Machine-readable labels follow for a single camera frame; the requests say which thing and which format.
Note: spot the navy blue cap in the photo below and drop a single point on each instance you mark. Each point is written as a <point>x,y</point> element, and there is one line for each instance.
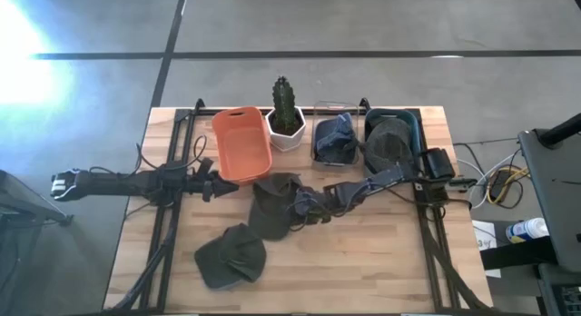
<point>300,209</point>
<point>336,136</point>

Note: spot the plastic bottle blue label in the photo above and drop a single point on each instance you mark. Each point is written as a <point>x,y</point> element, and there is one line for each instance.
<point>526,230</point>

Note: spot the clear plastic container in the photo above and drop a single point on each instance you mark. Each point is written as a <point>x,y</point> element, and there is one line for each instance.
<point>318,159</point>

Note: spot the white paper sheet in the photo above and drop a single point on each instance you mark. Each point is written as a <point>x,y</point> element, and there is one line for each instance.
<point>483,234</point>

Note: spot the grey side stand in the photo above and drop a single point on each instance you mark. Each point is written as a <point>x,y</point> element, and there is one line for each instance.
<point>27,202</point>

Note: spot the grey case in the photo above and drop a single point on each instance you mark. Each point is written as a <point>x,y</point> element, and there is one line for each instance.
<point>556,202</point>

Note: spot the teal plastic bin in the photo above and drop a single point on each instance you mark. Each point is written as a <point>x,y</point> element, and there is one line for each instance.
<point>415,125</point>

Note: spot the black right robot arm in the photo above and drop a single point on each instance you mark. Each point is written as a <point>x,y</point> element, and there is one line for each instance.
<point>390,175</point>

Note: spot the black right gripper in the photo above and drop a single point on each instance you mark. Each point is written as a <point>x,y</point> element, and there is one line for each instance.
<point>330,203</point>

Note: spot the black pole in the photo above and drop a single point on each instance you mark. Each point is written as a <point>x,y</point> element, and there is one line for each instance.
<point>565,127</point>

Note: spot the white hexagonal plant pot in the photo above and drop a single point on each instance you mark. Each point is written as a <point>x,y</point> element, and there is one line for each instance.
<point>287,141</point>

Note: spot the olive green cap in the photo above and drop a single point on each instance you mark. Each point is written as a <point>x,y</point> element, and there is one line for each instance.
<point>388,143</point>
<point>231,259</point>
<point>272,202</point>

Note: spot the orange plastic bin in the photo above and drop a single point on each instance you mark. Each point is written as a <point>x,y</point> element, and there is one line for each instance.
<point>243,145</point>

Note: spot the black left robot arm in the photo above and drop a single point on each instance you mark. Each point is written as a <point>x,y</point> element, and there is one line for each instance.
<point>113,184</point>

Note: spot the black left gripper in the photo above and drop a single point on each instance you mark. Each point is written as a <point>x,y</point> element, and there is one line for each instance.
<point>204,185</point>

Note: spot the black keyboard device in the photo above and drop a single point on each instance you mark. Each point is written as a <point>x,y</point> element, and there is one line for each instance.
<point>567,300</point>

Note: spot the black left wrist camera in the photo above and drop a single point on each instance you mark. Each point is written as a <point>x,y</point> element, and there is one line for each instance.
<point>206,165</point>

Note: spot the green cactus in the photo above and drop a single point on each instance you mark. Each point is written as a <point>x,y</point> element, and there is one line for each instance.
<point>284,102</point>

